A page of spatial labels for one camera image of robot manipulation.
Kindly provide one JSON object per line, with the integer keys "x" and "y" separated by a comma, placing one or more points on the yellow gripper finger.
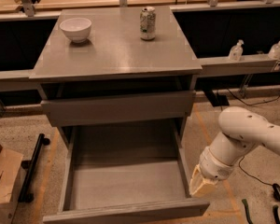
{"x": 196, "y": 180}
{"x": 207, "y": 186}

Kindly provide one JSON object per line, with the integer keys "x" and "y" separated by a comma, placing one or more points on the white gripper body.
{"x": 215, "y": 168}

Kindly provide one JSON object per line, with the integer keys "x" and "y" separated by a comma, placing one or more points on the grey drawer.
{"x": 121, "y": 108}
{"x": 126, "y": 173}

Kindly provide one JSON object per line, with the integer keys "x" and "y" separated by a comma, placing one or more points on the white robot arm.
{"x": 241, "y": 131}

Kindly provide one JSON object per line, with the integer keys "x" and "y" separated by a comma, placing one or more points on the grey drawer cabinet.
{"x": 115, "y": 43}

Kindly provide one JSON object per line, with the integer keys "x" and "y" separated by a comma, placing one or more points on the grey top drawer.
{"x": 121, "y": 108}

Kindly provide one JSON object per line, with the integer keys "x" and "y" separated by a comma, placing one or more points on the clear sanitizer bottle left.
{"x": 236, "y": 51}

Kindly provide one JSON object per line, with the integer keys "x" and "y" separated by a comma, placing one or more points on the clear sanitizer bottle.
{"x": 274, "y": 52}
{"x": 236, "y": 51}

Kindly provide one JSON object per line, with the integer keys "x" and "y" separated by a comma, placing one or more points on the clear sanitizer bottle right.
{"x": 274, "y": 52}

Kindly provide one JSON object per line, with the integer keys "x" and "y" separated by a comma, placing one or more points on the white green soda can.
{"x": 147, "y": 23}

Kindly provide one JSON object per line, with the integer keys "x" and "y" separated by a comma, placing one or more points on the black metal bar stand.
{"x": 30, "y": 165}

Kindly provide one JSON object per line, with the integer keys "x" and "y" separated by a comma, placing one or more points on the white ceramic bowl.
{"x": 76, "y": 29}

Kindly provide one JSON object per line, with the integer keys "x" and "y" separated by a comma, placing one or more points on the brown cardboard box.
{"x": 10, "y": 183}

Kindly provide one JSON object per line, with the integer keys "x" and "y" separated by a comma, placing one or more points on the grey metal rail shelf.
{"x": 25, "y": 80}

